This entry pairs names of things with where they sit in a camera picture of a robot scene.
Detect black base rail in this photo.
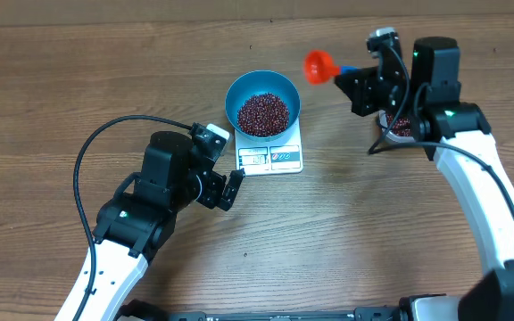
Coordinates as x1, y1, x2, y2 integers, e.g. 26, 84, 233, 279
114, 300, 410, 321

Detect white digital kitchen scale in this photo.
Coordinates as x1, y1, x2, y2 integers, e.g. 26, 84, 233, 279
235, 119, 303, 176

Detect red adzuki beans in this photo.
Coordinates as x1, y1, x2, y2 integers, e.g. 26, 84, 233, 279
385, 113, 411, 137

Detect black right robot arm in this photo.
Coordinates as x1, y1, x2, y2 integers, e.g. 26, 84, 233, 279
334, 29, 514, 320

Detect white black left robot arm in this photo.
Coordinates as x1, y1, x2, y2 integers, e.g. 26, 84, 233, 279
56, 124, 245, 320

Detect teal plastic bowl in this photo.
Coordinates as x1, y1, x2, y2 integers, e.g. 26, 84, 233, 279
225, 70, 302, 141

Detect red scoop blue handle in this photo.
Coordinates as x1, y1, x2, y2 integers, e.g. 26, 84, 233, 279
303, 50, 357, 85

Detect clear plastic food container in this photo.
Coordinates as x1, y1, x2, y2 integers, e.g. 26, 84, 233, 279
376, 111, 415, 144

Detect red beans in bowl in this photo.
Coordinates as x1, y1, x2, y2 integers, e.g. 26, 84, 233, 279
236, 93, 290, 137

